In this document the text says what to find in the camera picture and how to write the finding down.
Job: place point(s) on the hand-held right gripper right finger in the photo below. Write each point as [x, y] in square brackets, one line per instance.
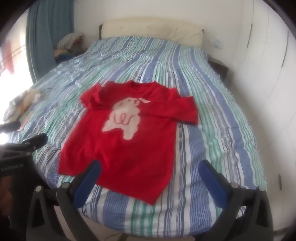
[212, 180]

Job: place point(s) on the blue curtain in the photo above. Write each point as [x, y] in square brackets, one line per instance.
[44, 34]

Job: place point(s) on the pile of mixed clothes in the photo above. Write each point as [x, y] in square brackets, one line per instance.
[69, 44]

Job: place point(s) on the wall socket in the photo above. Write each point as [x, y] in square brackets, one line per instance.
[217, 43]

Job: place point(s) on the beige crumpled cloth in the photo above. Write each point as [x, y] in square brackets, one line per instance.
[25, 99]

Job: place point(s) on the red sweater with white print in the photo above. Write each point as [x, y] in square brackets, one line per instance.
[129, 157]

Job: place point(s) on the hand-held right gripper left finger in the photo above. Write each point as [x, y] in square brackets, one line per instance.
[87, 183]

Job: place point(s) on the dark nightstand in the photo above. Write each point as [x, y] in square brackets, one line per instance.
[218, 67]

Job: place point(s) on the white wardrobe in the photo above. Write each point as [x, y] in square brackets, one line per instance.
[266, 69]

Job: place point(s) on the striped bed sheet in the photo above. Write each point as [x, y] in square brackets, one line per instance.
[208, 115]

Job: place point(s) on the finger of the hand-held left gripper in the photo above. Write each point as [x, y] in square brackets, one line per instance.
[34, 141]
[9, 125]

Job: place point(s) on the cream padded headboard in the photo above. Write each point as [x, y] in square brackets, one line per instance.
[161, 30]

